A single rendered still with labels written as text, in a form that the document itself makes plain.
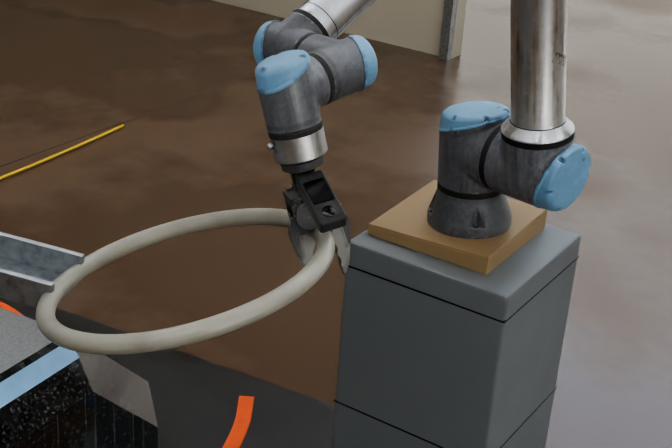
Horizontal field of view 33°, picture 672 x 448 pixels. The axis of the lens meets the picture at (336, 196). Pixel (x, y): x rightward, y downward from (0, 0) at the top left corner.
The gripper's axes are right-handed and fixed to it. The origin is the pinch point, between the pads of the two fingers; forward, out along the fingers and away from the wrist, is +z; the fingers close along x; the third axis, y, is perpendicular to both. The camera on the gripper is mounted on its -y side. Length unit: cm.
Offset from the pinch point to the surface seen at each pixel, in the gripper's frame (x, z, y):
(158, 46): -18, 46, 498
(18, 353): 55, 9, 25
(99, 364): 42, 20, 35
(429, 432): -22, 64, 44
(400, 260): -24, 23, 48
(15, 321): 55, 7, 37
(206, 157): -14, 69, 325
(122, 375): 39, 27, 41
